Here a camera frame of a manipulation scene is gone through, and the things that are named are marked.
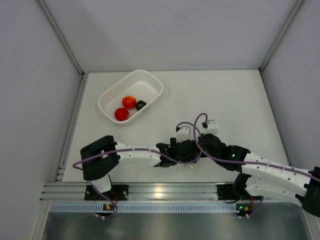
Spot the clear zip top bag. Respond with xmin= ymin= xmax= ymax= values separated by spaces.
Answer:
xmin=182 ymin=163 xmax=197 ymax=171

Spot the dark fake food piece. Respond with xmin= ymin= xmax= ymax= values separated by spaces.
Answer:
xmin=135 ymin=100 xmax=147 ymax=111

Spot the orange red fake tomato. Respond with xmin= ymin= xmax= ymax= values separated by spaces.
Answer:
xmin=122 ymin=95 xmax=137 ymax=109

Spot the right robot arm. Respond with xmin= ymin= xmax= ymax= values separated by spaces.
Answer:
xmin=196 ymin=133 xmax=320 ymax=217

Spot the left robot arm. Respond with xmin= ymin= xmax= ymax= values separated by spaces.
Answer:
xmin=80 ymin=135 xmax=200 ymax=200

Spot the white perforated plastic basket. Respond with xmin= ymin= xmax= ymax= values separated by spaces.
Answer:
xmin=97 ymin=70 xmax=164 ymax=125

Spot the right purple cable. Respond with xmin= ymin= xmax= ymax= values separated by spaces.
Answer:
xmin=193 ymin=113 xmax=320 ymax=183

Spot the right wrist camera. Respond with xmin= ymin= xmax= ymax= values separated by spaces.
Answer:
xmin=202 ymin=119 xmax=220 ymax=136

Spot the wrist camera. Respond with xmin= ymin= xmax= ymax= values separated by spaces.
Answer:
xmin=175 ymin=125 xmax=191 ymax=143
xmin=202 ymin=119 xmax=220 ymax=136

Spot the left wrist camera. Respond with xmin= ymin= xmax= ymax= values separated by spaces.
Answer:
xmin=175 ymin=125 xmax=191 ymax=143

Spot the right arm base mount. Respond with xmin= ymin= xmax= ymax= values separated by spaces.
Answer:
xmin=216 ymin=184 xmax=251 ymax=201

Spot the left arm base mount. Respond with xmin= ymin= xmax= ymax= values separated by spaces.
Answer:
xmin=84 ymin=184 xmax=129 ymax=202

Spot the aluminium mounting rail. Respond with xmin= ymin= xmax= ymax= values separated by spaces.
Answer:
xmin=39 ymin=164 xmax=313 ymax=202

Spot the slotted cable duct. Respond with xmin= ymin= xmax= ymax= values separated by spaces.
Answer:
xmin=50 ymin=203 xmax=252 ymax=214

